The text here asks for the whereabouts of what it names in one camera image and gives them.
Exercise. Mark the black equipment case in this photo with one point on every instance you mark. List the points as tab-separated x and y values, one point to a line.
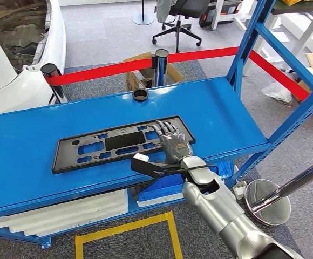
224	10

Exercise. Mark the chrome stanchion post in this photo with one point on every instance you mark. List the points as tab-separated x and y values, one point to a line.
162	75

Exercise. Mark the blue plastic bin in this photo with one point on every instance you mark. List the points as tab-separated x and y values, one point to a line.
159	189

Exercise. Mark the round floor stand base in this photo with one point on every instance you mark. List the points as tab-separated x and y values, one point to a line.
143	19

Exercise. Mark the clear plastic bag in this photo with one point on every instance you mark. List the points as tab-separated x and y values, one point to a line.
277	93

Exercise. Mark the blue metal shelf rack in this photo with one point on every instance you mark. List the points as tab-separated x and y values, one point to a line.
221	118

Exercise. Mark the black-topped stanchion post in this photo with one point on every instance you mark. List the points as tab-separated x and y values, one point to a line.
48	69

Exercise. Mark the chrome stanchion with round base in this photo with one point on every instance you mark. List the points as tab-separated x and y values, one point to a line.
270	214

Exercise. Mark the white plastic tray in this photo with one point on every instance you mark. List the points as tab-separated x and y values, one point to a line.
91	205
113	217
113	213
113	210
156	203

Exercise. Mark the black office chair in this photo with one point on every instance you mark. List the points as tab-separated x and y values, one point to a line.
189	7

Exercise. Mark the white table frame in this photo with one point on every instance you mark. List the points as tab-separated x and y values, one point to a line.
215	14

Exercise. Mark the black plastic panel part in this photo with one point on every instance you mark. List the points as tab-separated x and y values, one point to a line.
64	157

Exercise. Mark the red barrier belt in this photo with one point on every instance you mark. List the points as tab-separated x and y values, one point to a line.
280	77
97	72
199	55

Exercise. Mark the grey garment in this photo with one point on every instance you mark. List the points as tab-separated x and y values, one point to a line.
164	9

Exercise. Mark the white car body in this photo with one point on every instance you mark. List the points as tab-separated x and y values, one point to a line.
11	96

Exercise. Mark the small white box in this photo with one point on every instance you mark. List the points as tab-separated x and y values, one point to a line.
239	191

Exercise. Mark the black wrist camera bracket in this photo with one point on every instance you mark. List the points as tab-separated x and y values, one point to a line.
151	168

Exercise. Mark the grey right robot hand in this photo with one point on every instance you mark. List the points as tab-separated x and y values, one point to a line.
176	144

